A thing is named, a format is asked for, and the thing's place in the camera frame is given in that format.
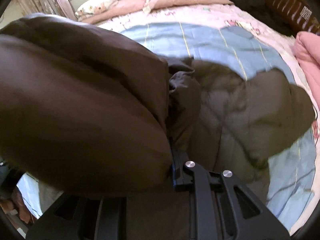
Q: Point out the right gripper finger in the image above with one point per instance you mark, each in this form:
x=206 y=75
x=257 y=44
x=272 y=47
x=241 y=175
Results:
x=221 y=206

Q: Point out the pink blanket bundle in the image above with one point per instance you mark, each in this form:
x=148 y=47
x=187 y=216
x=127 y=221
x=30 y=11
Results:
x=307 y=52

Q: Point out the dark wooden headboard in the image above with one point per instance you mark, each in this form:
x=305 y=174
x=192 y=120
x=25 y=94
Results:
x=297 y=13

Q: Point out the black garment on bed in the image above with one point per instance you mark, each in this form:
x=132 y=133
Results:
x=259 y=10

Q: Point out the pink folded quilt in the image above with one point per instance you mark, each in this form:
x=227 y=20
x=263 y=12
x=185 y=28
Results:
x=124 y=7

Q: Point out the brown down coat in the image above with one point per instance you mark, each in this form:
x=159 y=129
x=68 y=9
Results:
x=88 y=208

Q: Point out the blue and pink bedsheet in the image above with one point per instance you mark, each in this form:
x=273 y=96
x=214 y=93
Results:
x=229 y=100

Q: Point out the white cartoon pillow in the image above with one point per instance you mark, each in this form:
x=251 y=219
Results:
x=94 y=7

